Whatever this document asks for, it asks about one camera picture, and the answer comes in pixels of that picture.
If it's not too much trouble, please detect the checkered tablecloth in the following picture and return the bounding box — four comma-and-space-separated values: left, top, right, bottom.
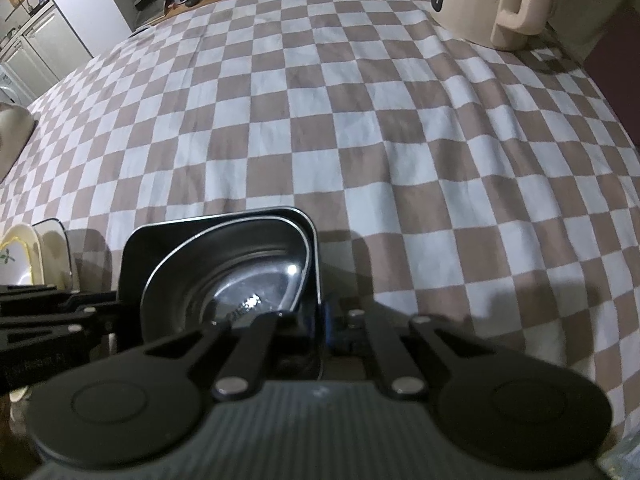
0, 0, 640, 441

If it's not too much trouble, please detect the steel rectangular tray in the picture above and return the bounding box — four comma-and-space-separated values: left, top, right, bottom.
117, 207, 321, 381

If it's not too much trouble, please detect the floral yellow-rimmed bowl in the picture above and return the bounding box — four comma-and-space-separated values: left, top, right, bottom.
0, 237, 43, 288

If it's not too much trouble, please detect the steel round bowl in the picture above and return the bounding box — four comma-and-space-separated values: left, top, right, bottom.
140, 216, 309, 347

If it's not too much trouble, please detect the cat-shaped ceramic lid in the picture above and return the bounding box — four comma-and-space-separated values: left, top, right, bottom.
0, 102, 38, 183

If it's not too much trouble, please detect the cream two-handled bowl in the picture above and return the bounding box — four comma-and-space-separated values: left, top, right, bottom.
0, 223, 41, 261

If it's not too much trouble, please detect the white blue-rimmed square plate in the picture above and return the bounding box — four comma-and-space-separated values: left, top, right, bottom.
32, 219, 76, 293

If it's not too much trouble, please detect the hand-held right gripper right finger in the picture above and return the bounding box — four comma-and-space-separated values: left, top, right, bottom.
322, 300, 502, 404

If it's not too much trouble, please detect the white kitchen cabinet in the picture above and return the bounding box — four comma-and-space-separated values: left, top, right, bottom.
0, 7, 96, 106

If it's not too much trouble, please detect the beige container with black label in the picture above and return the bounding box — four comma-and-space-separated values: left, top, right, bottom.
430, 0, 551, 52

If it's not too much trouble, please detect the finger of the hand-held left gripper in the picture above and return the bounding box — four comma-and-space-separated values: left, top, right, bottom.
0, 312, 121, 348
0, 284, 122, 318

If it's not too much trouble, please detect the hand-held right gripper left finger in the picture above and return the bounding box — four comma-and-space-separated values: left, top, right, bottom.
142, 309, 313, 404

